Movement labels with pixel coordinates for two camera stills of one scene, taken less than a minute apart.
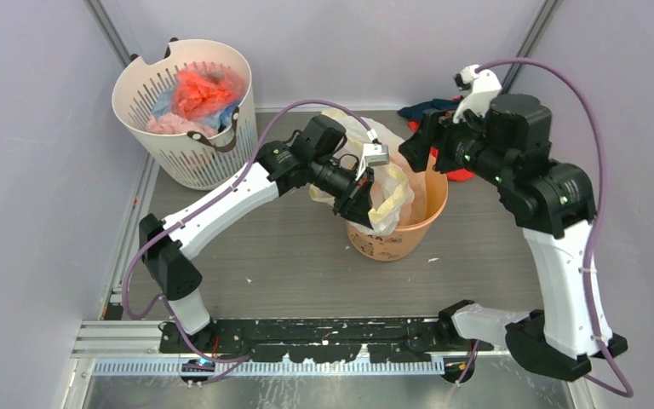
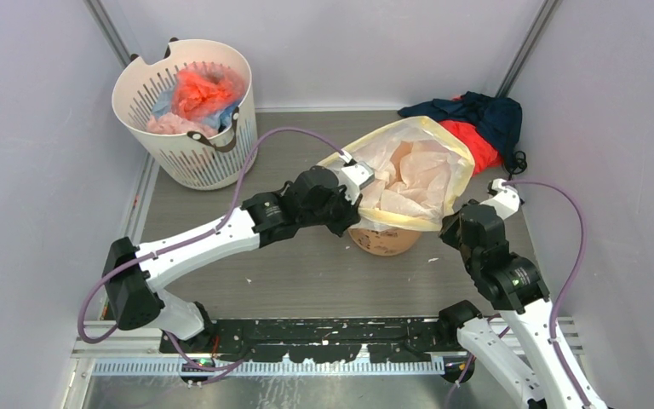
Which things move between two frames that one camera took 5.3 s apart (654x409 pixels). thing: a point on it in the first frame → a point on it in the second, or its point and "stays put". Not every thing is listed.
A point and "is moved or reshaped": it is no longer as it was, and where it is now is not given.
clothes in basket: (203, 89) stays put
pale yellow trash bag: (400, 189) is moved or reshaped
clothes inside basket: (169, 123) stays put
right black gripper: (416, 148) → (447, 230)
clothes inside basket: (164, 106) stays put
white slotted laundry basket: (195, 108) stays put
